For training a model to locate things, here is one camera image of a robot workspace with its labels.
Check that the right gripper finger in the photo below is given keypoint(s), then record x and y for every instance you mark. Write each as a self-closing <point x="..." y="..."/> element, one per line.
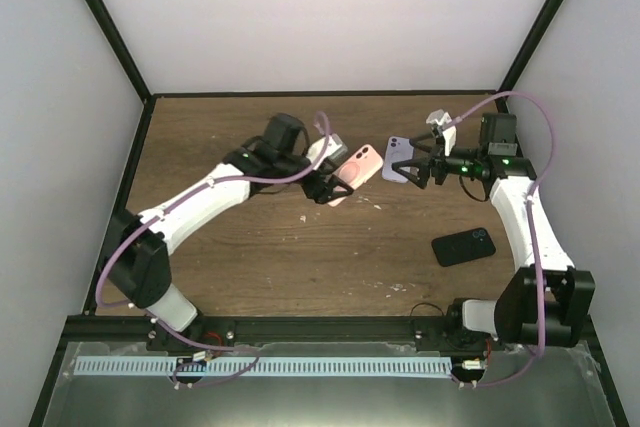
<point x="416" y="171"/>
<point x="429" y="143"/>

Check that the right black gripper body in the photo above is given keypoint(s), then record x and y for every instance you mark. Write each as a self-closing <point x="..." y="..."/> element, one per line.
<point x="437" y="161"/>

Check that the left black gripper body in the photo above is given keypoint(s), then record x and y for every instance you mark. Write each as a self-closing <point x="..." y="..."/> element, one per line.
<point x="310" y="188"/>

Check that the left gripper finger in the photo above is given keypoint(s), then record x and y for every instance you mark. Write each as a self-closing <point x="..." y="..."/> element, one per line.
<point x="340" y="171"/>
<point x="335" y="193"/>

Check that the lavender phone case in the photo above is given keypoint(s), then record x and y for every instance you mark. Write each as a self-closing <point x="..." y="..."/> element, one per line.
<point x="398" y="149"/>

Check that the pink phone case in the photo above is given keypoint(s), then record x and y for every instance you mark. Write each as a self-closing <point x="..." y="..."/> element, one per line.
<point x="363" y="165"/>

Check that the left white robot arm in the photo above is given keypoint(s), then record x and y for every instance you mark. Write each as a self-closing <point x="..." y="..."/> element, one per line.
<point x="138" y="246"/>

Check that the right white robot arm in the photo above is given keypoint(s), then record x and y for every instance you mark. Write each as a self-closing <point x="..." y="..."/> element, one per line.
<point x="547" y="301"/>

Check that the black phone case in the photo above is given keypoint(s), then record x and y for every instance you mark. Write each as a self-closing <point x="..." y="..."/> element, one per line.
<point x="463" y="247"/>

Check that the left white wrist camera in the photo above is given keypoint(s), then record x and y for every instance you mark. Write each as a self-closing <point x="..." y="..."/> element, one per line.
<point x="335" y="149"/>

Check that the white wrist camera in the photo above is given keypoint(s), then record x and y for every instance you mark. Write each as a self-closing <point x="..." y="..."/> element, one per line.
<point x="443" y="129"/>
<point x="335" y="149"/>

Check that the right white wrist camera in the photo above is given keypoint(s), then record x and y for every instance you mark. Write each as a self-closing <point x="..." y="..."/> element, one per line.
<point x="443" y="129"/>

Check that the black front mounting rail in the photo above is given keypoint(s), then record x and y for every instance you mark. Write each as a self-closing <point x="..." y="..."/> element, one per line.
<point x="427" y="333"/>

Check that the light blue slotted cable duct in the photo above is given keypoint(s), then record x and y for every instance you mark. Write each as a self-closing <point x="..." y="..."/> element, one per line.
<point x="403" y="367"/>

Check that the black enclosure frame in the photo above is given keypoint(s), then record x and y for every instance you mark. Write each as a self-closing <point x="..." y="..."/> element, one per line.
<point x="106" y="23"/>

